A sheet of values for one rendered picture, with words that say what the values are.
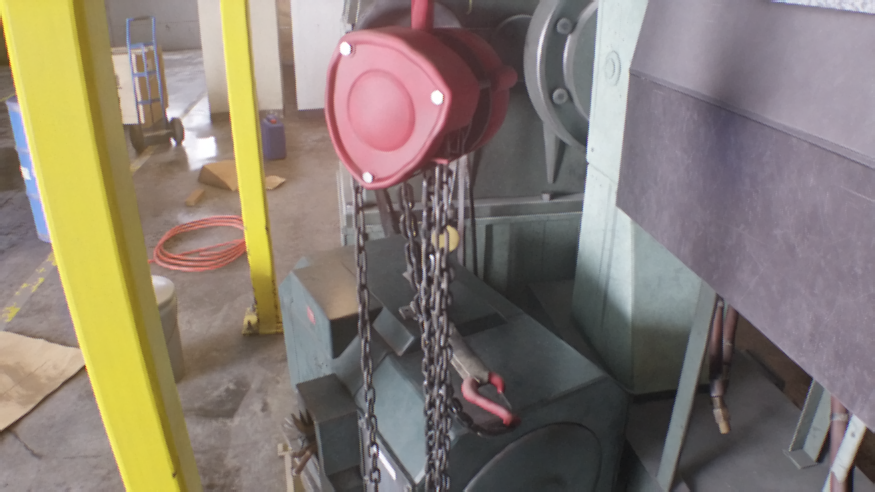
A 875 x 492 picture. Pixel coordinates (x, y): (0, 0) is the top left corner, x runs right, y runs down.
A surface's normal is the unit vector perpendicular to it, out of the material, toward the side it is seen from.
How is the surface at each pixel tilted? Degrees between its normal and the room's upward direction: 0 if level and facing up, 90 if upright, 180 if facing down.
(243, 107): 90
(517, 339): 0
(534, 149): 90
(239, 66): 90
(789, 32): 78
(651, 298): 72
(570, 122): 90
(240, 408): 0
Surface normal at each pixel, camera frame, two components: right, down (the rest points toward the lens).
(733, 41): -0.96, -0.12
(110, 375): 0.17, 0.40
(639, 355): 0.16, 0.11
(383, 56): -0.53, 0.35
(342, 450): 0.48, 0.36
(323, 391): 0.00, -0.91
